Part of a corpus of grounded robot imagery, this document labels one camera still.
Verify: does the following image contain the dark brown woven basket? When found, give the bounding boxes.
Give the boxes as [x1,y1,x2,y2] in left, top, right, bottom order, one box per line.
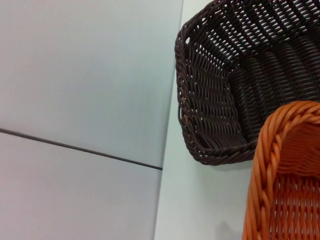
[174,0,320,166]

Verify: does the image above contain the orange woven plastic basket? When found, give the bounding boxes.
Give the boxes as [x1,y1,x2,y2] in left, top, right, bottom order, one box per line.
[241,100,320,240]

